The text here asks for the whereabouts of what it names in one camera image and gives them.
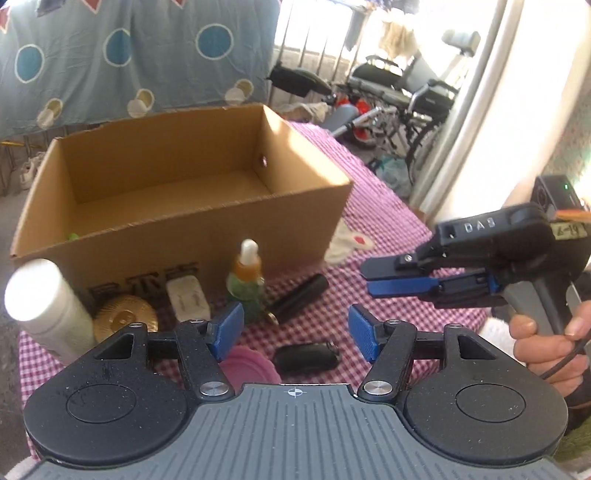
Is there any blue patterned bedsheet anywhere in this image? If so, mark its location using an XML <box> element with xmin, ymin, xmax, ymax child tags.
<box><xmin>1</xmin><ymin>1</ymin><xmax>280</xmax><ymax>138</ymax></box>

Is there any green dropper bottle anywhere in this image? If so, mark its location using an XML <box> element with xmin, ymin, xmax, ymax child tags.
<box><xmin>226</xmin><ymin>239</ymin><xmax>264</xmax><ymax>324</ymax></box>

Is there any pink plastic lid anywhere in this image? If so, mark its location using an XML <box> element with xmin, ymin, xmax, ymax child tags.
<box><xmin>219</xmin><ymin>346</ymin><xmax>281</xmax><ymax>390</ymax></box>

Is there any gold lidded jar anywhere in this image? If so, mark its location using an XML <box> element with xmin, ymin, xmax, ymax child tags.
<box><xmin>93</xmin><ymin>295</ymin><xmax>158</xmax><ymax>343</ymax></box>

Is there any brown cardboard box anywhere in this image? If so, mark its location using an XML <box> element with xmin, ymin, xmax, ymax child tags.
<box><xmin>11</xmin><ymin>105</ymin><xmax>353</xmax><ymax>300</ymax></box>

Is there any black wheelchair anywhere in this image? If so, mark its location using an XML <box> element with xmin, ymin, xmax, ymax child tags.
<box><xmin>324</xmin><ymin>30</ymin><xmax>480</xmax><ymax>184</ymax></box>

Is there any white power adapter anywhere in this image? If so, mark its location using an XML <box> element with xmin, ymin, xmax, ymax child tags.
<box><xmin>166</xmin><ymin>275</ymin><xmax>211</xmax><ymax>322</ymax></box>

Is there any person's right hand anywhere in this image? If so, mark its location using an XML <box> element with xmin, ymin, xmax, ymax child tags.
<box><xmin>509</xmin><ymin>301</ymin><xmax>591</xmax><ymax>397</ymax></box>

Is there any black cylindrical tube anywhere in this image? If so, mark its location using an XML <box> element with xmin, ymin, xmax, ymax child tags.
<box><xmin>263</xmin><ymin>274</ymin><xmax>329</xmax><ymax>326</ymax></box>

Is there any black car key fob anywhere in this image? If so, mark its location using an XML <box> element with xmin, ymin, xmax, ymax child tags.
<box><xmin>271</xmin><ymin>341</ymin><xmax>341</xmax><ymax>377</ymax></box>

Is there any white sneakers pair left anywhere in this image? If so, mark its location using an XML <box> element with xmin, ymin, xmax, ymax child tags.
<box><xmin>19</xmin><ymin>152</ymin><xmax>45</xmax><ymax>190</ymax></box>

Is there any pink checkered tablecloth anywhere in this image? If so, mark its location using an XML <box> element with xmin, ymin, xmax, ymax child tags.
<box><xmin>18</xmin><ymin>120</ymin><xmax>491</xmax><ymax>458</ymax></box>

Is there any white plastic bottle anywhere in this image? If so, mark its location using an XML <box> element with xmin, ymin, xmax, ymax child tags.
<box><xmin>4</xmin><ymin>259</ymin><xmax>95</xmax><ymax>365</ymax></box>

